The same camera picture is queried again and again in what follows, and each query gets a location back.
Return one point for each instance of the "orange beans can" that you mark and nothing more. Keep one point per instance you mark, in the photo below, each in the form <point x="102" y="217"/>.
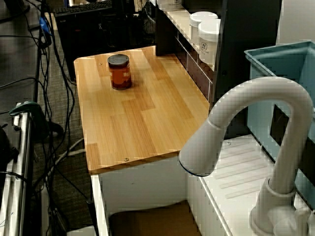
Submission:
<point x="120" y="76"/>

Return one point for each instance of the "dark brick tile backsplash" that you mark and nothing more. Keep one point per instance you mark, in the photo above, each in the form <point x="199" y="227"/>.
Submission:
<point x="197" y="73"/>

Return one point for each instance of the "white toy kitchen cabinet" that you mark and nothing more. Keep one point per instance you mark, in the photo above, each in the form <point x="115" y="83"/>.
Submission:
<point x="142" y="182"/>

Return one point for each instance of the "black shelf side panel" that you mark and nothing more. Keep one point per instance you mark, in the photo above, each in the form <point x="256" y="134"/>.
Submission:
<point x="165" y="37"/>

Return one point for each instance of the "white ribbed drainboard counter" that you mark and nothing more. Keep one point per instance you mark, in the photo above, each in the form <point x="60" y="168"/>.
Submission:
<point x="233" y="167"/>

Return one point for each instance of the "white jar with printed label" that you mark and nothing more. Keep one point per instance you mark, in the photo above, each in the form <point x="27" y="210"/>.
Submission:
<point x="209" y="37"/>

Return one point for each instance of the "white shelf board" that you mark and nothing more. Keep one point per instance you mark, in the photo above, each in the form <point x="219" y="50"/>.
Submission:
<point x="177" y="19"/>

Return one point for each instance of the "plain white jar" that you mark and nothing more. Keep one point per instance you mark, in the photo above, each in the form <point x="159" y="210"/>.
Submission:
<point x="197" y="24"/>

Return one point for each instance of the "brown cardboard panel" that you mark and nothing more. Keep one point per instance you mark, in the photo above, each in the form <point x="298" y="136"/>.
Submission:
<point x="157" y="221"/>

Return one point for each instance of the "teal plastic bin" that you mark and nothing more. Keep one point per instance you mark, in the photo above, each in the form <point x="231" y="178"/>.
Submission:
<point x="261" y="78"/>

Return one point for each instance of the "black computer tower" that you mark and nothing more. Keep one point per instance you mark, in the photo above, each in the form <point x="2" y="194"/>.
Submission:
<point x="73" y="44"/>

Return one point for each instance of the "white container with dark print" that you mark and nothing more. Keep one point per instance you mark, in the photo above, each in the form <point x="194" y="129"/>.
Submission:
<point x="169" y="5"/>

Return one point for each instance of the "black thin rod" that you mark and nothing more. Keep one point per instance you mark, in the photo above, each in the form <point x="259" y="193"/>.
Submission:
<point x="91" y="216"/>

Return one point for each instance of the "green clamp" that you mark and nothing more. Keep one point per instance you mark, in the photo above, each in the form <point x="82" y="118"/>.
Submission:
<point x="32" y="108"/>

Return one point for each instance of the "white curved faucet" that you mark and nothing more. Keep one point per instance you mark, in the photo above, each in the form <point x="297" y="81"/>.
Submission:
<point x="283" y="91"/>

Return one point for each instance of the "black keyboard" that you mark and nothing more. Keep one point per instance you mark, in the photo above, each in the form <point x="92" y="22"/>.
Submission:
<point x="81" y="8"/>

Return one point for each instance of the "blue plastic connector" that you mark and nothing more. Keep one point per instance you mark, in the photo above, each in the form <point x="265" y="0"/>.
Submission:
<point x="43" y="25"/>

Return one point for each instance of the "black device block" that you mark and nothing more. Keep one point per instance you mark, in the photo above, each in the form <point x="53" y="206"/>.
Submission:
<point x="6" y="152"/>

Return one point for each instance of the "dark slanted shelf post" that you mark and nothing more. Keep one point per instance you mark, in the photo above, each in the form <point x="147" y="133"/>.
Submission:
<point x="246" y="37"/>

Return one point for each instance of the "silver metal frame rail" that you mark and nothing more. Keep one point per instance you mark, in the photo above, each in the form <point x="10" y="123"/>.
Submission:
<point x="23" y="147"/>

